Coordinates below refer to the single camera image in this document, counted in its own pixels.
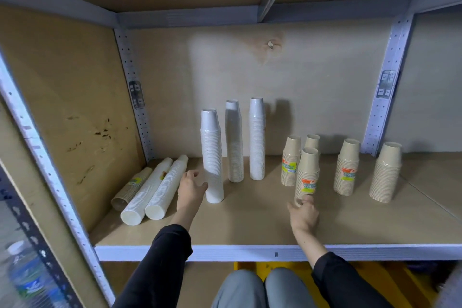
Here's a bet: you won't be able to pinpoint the black metal rack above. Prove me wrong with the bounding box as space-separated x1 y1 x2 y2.
0 165 84 308

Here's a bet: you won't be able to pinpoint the person's right forearm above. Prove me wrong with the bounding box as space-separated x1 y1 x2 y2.
292 230 394 308

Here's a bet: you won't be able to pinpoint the person's right leg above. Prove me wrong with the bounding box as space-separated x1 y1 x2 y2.
264 267 318 308

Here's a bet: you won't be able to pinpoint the stack of white plastic cups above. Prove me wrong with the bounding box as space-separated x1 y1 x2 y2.
249 97 266 181
225 99 244 183
144 154 189 221
120 157 174 227
200 108 225 205

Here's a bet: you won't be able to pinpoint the white metal shelf wooden boards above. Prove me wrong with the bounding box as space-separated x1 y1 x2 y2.
0 0 462 308

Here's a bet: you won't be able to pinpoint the stack of beige paper cups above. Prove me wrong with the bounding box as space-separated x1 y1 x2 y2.
111 167 153 212
369 142 403 204
305 134 321 152
281 135 302 188
294 147 321 207
333 138 361 196

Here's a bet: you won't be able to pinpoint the person's right hand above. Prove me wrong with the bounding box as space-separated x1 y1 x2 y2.
287 194 320 234

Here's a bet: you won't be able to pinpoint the grey upright joint plate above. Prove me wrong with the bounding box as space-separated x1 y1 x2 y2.
376 70 397 99
128 80 145 109

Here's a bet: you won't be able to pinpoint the yellow plastic bin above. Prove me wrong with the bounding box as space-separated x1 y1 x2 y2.
233 261 439 308

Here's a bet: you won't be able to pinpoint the person's left hand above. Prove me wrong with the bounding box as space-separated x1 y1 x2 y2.
176 169 209 213

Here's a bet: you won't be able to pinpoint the clear water bottle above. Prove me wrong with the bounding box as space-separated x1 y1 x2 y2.
6 240 71 308

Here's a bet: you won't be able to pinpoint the person's left leg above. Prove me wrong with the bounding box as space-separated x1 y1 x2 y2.
211 269 268 308

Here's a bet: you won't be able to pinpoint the person's leg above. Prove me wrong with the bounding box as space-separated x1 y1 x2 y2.
264 267 318 308
211 269 268 308

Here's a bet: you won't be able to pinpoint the person's left forearm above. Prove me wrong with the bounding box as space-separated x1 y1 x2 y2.
112 208 197 308

